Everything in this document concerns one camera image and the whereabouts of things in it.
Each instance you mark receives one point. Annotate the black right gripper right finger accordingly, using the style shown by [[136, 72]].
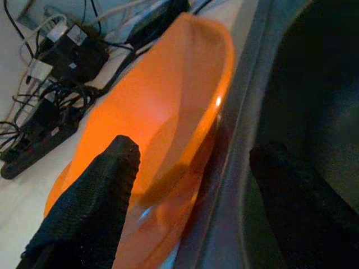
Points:
[[303, 224]]

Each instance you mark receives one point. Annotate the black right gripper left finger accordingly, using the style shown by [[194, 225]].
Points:
[[84, 218]]

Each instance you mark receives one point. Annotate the orange plastic bowl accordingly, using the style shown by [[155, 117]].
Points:
[[168, 84]]

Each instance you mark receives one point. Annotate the orange plastic plate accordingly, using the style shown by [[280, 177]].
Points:
[[157, 238]]

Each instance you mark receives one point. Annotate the black power strip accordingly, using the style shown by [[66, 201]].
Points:
[[33, 151]]

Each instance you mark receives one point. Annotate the stainless steel sink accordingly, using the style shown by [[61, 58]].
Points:
[[308, 84]]

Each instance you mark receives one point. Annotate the white plug adapter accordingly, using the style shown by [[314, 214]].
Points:
[[40, 71]]

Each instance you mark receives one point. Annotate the black plug-in charger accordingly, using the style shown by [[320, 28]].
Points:
[[75, 56]]

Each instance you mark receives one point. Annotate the black power adapter brick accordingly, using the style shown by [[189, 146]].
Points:
[[157, 22]]

